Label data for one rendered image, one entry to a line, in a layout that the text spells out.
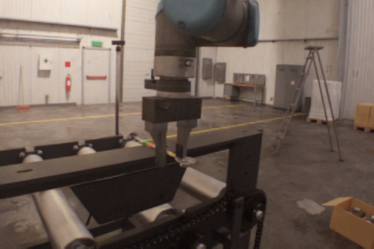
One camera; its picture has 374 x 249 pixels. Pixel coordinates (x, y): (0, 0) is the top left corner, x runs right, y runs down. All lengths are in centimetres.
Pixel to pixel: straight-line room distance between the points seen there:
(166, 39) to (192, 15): 19
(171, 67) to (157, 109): 9
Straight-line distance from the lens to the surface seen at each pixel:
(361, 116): 829
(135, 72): 1083
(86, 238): 78
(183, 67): 51
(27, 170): 54
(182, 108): 54
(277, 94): 1102
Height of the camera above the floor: 136
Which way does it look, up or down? 8 degrees down
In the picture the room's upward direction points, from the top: 3 degrees clockwise
